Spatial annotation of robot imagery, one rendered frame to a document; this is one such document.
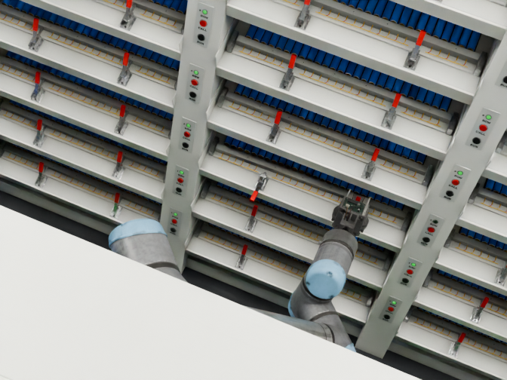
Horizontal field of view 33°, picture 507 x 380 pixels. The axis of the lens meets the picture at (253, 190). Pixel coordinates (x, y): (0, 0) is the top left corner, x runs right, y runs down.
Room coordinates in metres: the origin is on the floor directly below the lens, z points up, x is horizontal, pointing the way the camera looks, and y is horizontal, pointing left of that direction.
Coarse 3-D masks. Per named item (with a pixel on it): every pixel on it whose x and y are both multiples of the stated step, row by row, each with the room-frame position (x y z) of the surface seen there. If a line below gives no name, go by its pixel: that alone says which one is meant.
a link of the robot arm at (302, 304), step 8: (304, 288) 1.26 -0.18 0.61; (296, 296) 1.26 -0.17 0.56; (304, 296) 1.25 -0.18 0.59; (312, 296) 1.24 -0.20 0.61; (288, 304) 1.27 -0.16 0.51; (296, 304) 1.25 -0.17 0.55; (304, 304) 1.24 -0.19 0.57; (312, 304) 1.24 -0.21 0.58; (320, 304) 1.24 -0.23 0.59; (328, 304) 1.25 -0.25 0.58; (296, 312) 1.24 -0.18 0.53; (304, 312) 1.22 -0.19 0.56; (312, 312) 1.21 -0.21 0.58; (320, 312) 1.21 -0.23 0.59; (336, 312) 1.24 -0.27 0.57
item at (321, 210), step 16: (208, 144) 1.68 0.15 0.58; (208, 160) 1.66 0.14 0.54; (208, 176) 1.64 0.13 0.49; (224, 176) 1.63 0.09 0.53; (240, 176) 1.64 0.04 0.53; (256, 176) 1.64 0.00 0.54; (272, 176) 1.65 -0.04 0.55; (272, 192) 1.61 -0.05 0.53; (288, 192) 1.62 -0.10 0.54; (304, 192) 1.63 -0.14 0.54; (320, 192) 1.63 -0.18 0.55; (288, 208) 1.60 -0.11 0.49; (304, 208) 1.58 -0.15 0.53; (320, 208) 1.59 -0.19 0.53; (368, 224) 1.57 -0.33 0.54; (384, 224) 1.58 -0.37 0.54; (400, 224) 1.59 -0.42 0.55; (368, 240) 1.55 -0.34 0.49; (384, 240) 1.54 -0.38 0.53; (400, 240) 1.55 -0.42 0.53
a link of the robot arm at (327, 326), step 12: (180, 276) 0.99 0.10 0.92; (264, 312) 1.06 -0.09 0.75; (324, 312) 1.22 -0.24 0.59; (288, 324) 1.08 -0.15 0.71; (300, 324) 1.10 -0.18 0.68; (312, 324) 1.13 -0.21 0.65; (324, 324) 1.16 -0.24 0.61; (336, 324) 1.19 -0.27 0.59; (324, 336) 1.12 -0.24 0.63; (336, 336) 1.15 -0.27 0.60; (348, 336) 1.17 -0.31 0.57; (348, 348) 1.13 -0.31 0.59
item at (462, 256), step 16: (448, 240) 1.55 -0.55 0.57; (464, 240) 1.56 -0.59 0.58; (480, 240) 1.58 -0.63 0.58; (448, 256) 1.53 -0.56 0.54; (464, 256) 1.54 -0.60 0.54; (480, 256) 1.54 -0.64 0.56; (496, 256) 1.55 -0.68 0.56; (448, 272) 1.51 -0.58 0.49; (464, 272) 1.50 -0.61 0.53; (480, 272) 1.50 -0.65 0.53; (496, 272) 1.51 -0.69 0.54; (496, 288) 1.48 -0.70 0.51
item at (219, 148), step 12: (240, 156) 1.67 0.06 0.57; (252, 156) 1.68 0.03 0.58; (264, 168) 1.67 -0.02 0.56; (276, 168) 1.66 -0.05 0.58; (300, 180) 1.64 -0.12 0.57; (312, 180) 1.65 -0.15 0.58; (312, 192) 1.62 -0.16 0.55; (324, 192) 1.63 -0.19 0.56; (336, 192) 1.63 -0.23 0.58; (372, 204) 1.61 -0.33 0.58; (384, 204) 1.62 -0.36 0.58; (396, 216) 1.60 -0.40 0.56
